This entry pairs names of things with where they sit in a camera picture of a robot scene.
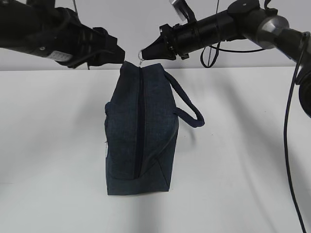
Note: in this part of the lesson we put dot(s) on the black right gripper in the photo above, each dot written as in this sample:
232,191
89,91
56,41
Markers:
165,47

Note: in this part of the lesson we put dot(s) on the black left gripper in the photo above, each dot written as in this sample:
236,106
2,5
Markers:
81,44

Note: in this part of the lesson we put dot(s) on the dark blue lunch bag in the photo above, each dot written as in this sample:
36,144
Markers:
141,128

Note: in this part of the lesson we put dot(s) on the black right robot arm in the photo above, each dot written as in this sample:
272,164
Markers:
243,19

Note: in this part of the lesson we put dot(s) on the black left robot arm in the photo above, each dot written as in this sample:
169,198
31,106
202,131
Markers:
41,29

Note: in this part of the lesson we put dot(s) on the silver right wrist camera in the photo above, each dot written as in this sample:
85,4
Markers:
183,10

